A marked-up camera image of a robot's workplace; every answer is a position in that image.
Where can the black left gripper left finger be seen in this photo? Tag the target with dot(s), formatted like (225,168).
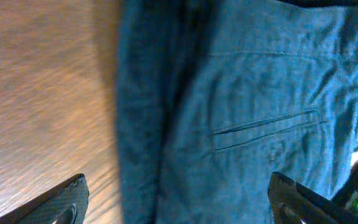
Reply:
(66,203)

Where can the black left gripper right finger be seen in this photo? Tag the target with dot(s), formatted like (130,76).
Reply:
(293,203)

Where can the dark blue shorts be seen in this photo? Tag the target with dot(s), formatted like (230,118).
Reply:
(215,96)

